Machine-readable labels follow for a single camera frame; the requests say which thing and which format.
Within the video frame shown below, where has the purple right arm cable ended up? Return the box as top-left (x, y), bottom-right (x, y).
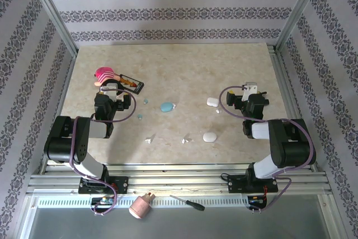
top-left (219, 84), bottom-right (316, 214)

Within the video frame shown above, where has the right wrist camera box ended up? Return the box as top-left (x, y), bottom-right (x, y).
top-left (242, 81), bottom-right (258, 102)

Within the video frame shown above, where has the white slotted cable duct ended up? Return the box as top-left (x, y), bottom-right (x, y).
top-left (36, 196), bottom-right (269, 209)

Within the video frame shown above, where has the aluminium frame rail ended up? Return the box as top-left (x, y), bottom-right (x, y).
top-left (26, 162), bottom-right (332, 197)

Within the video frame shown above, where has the doll with pink hat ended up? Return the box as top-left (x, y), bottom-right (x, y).
top-left (93, 67), bottom-right (121, 91)

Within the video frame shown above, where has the electronics board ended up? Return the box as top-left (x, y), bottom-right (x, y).
top-left (91, 196), bottom-right (117, 205)
top-left (247, 195), bottom-right (268, 209)

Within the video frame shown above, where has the aluminium side rail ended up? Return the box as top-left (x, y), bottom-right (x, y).
top-left (39, 53), bottom-right (78, 173)
top-left (267, 43), bottom-right (318, 171)

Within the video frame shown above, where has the grey metal sheet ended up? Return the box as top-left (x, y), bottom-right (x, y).
top-left (26, 194), bottom-right (335, 239)

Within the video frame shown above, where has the left electronics board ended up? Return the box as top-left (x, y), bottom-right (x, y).
top-left (91, 196), bottom-right (117, 205)

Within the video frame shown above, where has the black handled screwdriver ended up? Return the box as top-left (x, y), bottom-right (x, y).
top-left (169, 194), bottom-right (206, 212)

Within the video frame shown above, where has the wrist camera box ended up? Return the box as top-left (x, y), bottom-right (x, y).
top-left (242, 81), bottom-right (258, 102)
top-left (99, 86), bottom-right (124, 102)

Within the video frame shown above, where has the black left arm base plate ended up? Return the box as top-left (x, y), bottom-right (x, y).
top-left (78, 176), bottom-right (129, 195)

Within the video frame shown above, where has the pink cylinder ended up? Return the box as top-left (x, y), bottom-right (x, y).
top-left (128, 191), bottom-right (156, 220)

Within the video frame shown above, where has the right electronics board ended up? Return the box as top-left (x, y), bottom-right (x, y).
top-left (247, 195), bottom-right (268, 209)

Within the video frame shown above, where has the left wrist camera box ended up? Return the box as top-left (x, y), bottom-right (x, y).
top-left (99, 86), bottom-right (124, 102)

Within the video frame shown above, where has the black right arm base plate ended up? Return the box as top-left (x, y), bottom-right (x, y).
top-left (227, 174), bottom-right (278, 194)

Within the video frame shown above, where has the aluminium frame post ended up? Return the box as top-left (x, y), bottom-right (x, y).
top-left (275, 0), bottom-right (328, 52)
top-left (23, 0), bottom-right (78, 57)

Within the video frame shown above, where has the white oval earbud case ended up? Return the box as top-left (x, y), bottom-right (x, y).
top-left (202, 132), bottom-right (218, 143)

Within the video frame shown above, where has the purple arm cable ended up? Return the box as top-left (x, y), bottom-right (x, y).
top-left (219, 84), bottom-right (316, 214)
top-left (68, 87), bottom-right (138, 217)

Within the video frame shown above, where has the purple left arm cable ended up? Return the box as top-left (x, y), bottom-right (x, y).
top-left (68, 87), bottom-right (138, 217)

